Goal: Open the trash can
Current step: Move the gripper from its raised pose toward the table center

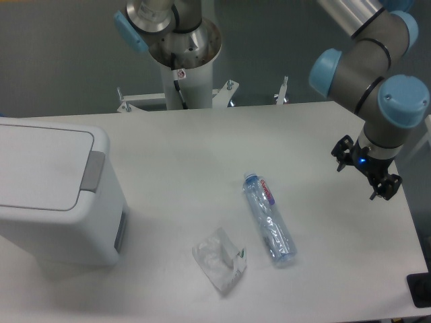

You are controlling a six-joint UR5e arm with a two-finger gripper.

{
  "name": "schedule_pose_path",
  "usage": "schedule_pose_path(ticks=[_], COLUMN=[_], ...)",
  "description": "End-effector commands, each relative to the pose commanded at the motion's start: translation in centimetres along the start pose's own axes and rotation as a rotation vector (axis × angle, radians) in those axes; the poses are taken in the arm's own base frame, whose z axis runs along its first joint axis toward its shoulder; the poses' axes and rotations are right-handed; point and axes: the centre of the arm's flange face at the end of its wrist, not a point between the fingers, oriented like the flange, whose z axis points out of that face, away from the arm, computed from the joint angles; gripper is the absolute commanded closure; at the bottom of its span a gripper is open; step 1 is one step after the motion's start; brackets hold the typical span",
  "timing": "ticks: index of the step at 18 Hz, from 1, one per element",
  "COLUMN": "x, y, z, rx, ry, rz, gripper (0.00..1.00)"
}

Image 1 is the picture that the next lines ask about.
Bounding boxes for crumpled clear plastic wrapper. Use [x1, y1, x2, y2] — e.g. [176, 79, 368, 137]
[192, 227, 247, 295]

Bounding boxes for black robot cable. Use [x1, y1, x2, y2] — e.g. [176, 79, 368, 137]
[170, 52, 188, 110]

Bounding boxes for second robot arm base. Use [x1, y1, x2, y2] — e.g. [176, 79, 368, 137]
[113, 1, 222, 70]

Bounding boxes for clear plastic water bottle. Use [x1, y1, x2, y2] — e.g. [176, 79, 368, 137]
[242, 172, 297, 268]

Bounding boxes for white plastic trash can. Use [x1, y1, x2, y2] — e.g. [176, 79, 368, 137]
[1, 118, 128, 266]

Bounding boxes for white trash can lid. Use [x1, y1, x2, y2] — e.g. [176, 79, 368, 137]
[1, 124, 95, 211]

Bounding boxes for black device at table edge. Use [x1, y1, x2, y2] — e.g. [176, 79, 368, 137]
[407, 273, 430, 308]

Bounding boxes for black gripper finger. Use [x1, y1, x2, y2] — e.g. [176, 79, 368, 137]
[368, 174, 402, 201]
[331, 135, 354, 172]

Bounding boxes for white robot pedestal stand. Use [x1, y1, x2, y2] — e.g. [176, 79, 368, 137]
[116, 62, 291, 114]

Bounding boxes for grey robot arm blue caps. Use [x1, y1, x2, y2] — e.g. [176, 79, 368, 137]
[308, 1, 430, 201]

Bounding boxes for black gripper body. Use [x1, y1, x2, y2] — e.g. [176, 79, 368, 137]
[352, 143, 393, 182]

